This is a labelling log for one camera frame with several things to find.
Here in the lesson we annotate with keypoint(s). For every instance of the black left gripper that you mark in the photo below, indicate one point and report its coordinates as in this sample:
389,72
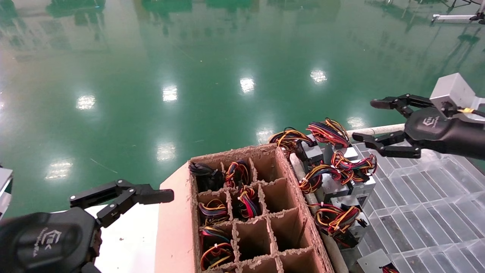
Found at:
41,242

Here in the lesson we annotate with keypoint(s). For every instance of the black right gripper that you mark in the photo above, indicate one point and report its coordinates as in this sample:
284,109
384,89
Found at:
435,129

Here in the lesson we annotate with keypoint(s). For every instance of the brown cardboard divider box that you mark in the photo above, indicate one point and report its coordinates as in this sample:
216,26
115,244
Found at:
174,227

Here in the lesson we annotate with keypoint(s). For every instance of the clear plastic compartment tray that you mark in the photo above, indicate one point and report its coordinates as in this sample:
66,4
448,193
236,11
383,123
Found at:
424,212

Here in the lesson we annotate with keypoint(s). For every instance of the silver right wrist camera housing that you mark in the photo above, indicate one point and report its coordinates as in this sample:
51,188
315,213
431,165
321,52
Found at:
452,91

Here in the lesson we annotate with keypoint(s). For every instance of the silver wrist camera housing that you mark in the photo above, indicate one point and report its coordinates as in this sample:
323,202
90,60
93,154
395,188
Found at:
452,91
4,189

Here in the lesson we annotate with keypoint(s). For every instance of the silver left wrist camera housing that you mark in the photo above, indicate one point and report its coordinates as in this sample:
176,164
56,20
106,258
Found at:
4,189

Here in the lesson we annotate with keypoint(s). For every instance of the white metal frame base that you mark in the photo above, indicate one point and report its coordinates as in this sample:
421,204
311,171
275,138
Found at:
454,17

